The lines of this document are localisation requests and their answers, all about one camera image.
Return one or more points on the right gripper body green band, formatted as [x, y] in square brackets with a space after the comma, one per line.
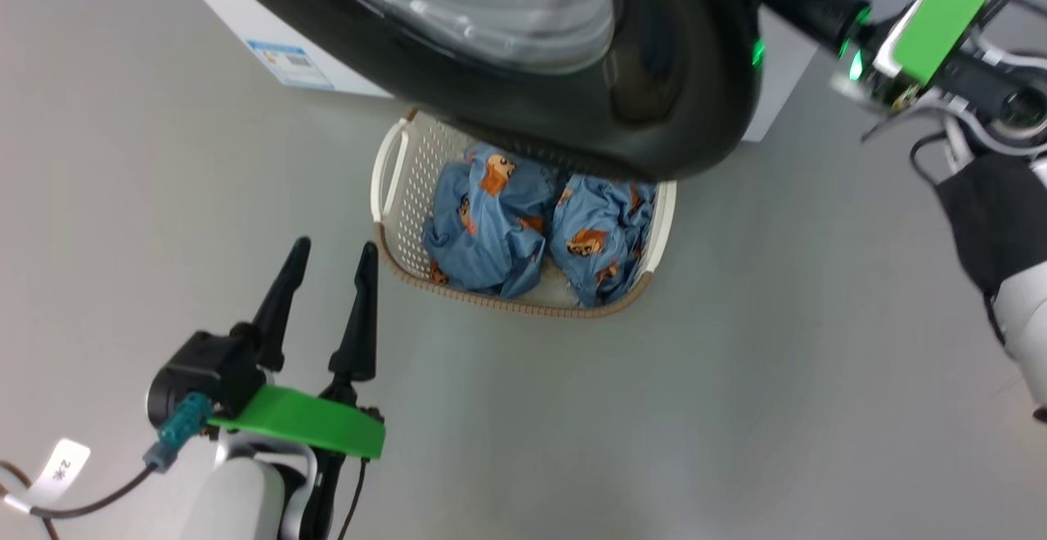
[941, 8]

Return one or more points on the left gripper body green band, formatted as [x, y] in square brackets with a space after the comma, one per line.
[311, 421]

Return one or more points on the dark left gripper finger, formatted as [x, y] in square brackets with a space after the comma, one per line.
[282, 303]
[360, 327]

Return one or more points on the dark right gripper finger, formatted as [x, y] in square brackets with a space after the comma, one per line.
[810, 8]

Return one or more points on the black round glass washer door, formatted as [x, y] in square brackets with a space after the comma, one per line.
[679, 74]

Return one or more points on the blue bear-print garment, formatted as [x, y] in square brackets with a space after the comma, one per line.
[597, 229]
[483, 229]

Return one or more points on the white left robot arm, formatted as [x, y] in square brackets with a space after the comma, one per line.
[233, 499]

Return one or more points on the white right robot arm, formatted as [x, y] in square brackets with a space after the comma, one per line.
[1022, 311]

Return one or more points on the cream perforated laundry basket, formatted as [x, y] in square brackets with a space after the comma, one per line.
[409, 188]

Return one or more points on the white front-load washing machine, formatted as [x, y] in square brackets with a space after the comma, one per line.
[237, 8]

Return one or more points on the blue energy label sticker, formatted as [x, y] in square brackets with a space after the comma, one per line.
[290, 64]

